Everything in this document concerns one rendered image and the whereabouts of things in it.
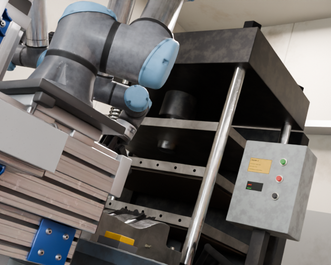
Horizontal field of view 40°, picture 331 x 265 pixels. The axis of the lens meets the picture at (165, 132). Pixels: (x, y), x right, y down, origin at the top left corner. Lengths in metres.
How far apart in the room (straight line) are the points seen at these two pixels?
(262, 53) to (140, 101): 1.14
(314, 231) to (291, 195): 2.05
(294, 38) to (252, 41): 2.78
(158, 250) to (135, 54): 0.88
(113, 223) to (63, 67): 0.65
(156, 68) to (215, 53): 1.42
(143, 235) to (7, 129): 0.94
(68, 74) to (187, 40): 1.64
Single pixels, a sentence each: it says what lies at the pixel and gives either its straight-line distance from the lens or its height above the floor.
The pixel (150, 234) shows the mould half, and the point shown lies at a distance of 1.61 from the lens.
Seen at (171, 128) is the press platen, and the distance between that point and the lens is 2.48.
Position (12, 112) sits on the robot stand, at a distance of 0.73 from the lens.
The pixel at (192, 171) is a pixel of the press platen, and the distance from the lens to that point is 2.26.
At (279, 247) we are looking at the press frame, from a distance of 2.82.
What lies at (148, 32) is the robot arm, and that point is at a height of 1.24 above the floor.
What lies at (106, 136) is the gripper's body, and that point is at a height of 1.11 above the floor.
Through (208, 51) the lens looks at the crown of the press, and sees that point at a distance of 2.41.
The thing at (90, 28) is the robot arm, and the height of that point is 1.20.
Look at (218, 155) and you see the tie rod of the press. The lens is 2.14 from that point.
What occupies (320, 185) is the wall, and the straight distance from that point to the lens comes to 4.21.
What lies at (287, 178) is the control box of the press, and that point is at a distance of 2.10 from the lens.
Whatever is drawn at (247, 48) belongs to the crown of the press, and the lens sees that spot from 2.30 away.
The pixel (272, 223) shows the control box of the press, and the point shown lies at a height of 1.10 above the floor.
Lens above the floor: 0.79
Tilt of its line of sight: 16 degrees up
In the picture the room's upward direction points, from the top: 18 degrees clockwise
